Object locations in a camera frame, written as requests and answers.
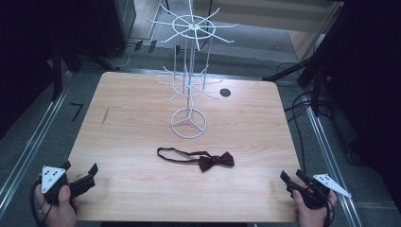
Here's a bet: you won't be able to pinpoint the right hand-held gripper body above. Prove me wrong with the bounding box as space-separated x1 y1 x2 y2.
291 173 353 210

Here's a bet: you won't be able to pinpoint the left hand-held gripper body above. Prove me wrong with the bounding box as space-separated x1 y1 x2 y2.
41 166 83 205

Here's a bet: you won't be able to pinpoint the dark maroon bow tie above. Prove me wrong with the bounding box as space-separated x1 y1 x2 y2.
156 147 235 173

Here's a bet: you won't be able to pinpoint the white wire display rack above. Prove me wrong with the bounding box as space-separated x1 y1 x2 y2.
146 0 239 140

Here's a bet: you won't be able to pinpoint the person's right hand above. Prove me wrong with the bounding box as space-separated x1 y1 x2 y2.
291 188 339 227

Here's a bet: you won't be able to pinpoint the person's left hand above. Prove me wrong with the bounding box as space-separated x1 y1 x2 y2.
33 183 80 227

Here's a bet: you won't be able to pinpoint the black metal stand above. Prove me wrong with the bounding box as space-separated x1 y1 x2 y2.
50 39 121 102
262 0 357 117

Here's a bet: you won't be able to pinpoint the dark cabinet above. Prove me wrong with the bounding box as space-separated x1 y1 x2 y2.
93 0 137 60

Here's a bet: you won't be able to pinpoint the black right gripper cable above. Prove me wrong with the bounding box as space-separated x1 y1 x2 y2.
323 198 336 227

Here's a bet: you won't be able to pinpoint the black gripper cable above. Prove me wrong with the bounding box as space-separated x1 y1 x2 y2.
29 178 55 227
323 198 336 227

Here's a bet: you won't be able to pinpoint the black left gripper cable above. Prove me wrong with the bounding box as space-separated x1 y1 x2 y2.
29 178 55 227

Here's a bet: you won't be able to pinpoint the metal floor rail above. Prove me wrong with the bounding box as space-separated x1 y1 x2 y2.
0 71 72 218
305 105 363 227

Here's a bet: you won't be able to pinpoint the black floor cables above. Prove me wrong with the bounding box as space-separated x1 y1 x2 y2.
276 61 335 174

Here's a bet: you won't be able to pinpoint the white floor cable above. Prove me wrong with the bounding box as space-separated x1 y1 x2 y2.
104 43 140 69

